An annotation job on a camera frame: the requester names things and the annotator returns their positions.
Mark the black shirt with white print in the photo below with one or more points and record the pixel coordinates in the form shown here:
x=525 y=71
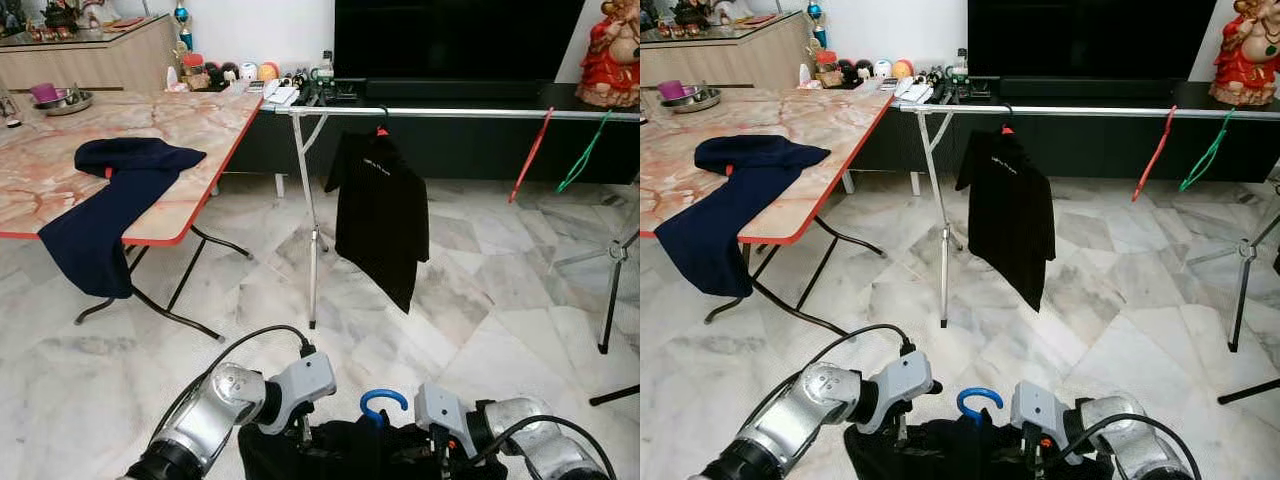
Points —
x=380 y=220
x=940 y=455
x=1008 y=220
x=340 y=455

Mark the blue plastic clothes hanger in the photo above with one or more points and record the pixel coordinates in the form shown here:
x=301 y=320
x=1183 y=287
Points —
x=980 y=391
x=385 y=392

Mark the navy shirt with red trim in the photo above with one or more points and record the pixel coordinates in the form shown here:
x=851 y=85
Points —
x=100 y=235
x=715 y=235

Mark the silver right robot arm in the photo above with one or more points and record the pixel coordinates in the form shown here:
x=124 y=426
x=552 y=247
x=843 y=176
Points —
x=1120 y=422
x=520 y=425

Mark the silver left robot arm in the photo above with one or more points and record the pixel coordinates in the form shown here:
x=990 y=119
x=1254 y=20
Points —
x=215 y=400
x=815 y=400

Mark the red plastic clothes hanger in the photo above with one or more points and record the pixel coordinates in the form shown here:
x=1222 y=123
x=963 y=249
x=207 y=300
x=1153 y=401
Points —
x=1155 y=155
x=530 y=158

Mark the black clothes hanger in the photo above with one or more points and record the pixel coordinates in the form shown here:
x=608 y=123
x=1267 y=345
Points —
x=384 y=120
x=1008 y=118

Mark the green plastic clothes hanger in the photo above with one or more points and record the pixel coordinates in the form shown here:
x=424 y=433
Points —
x=1207 y=152
x=582 y=155

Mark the black television console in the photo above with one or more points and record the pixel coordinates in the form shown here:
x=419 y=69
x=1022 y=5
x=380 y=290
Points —
x=1090 y=150
x=460 y=150

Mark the marble pattern folding table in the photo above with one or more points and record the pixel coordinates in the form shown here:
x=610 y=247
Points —
x=820 y=130
x=190 y=130

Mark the black remote control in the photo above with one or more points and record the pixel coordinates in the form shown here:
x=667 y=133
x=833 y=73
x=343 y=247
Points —
x=311 y=94
x=946 y=92

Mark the stack of papers and magazines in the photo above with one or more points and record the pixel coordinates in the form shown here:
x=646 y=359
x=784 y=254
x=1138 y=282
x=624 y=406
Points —
x=916 y=92
x=282 y=94

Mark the black desk gadget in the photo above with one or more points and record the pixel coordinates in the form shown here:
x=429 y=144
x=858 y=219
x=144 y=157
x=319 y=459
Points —
x=976 y=88
x=342 y=90

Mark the silver metal clothes rack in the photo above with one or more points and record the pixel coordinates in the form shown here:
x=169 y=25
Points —
x=1080 y=110
x=450 y=112

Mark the white tissue pack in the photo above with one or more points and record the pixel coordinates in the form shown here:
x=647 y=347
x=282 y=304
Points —
x=177 y=82
x=808 y=80

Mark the clear bottle with green base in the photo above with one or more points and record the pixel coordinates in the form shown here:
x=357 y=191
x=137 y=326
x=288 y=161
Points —
x=961 y=63
x=327 y=65

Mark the glass jar with red lid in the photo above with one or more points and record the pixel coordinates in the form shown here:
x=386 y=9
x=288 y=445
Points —
x=194 y=72
x=827 y=70

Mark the black soundbar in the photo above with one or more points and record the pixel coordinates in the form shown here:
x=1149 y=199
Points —
x=1090 y=88
x=455 y=90

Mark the steel bowl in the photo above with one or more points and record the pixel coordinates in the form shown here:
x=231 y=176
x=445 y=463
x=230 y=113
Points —
x=702 y=103
x=72 y=105

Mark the light wooden sideboard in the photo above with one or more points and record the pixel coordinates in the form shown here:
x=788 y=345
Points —
x=90 y=65
x=730 y=62

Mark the purple cup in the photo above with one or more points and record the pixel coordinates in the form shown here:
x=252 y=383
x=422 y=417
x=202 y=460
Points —
x=46 y=94
x=674 y=92

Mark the gold and blue trophy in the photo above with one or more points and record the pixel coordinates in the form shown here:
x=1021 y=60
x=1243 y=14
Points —
x=183 y=22
x=816 y=20

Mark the black flat screen television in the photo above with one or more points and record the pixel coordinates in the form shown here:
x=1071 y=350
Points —
x=460 y=40
x=1090 y=40

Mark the flat red tray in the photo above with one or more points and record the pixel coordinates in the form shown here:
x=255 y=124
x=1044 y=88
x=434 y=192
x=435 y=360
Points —
x=759 y=21
x=128 y=23

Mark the red laughing Buddha statue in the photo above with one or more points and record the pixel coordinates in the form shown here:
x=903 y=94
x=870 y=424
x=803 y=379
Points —
x=608 y=55
x=1245 y=55

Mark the white porcelain figurine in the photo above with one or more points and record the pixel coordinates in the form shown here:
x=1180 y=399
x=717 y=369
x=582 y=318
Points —
x=100 y=9
x=732 y=8

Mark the dark teapot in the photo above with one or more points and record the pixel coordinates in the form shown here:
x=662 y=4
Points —
x=61 y=19
x=693 y=17

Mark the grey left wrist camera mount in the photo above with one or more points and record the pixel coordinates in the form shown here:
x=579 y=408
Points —
x=305 y=380
x=905 y=378

